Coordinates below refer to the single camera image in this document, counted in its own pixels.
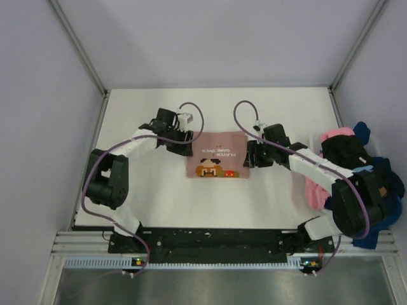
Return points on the bright pink t shirt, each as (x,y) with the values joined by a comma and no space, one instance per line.
(315,194)

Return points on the white plastic bin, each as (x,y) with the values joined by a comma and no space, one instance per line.
(372,147)

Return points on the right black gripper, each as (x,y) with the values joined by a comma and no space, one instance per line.
(254,147)

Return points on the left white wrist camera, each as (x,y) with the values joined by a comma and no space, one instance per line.
(183,120)

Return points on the aluminium frame rail left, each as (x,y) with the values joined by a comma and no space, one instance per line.
(77,46)

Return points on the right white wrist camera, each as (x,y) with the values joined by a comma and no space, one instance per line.
(259,126)

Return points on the aluminium frame rail right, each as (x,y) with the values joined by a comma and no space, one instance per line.
(373,18)

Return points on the navy blue t shirt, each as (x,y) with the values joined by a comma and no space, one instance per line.
(390,186)

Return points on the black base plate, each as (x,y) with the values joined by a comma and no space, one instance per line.
(202,245)

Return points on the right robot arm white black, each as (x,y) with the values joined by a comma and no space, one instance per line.
(356,203)

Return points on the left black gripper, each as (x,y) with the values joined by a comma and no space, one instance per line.
(182,149)

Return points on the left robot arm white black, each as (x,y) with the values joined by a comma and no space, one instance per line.
(106,186)

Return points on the black t shirt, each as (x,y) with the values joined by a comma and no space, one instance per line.
(346,151)

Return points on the light blue cable duct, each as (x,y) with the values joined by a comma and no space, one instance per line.
(86,262)

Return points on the aluminium frame rail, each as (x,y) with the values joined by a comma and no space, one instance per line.
(373,18)
(77,46)

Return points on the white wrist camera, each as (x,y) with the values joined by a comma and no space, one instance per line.
(259,126)
(183,120)

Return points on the dusty pink t shirt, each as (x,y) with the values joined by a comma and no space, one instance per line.
(218,155)

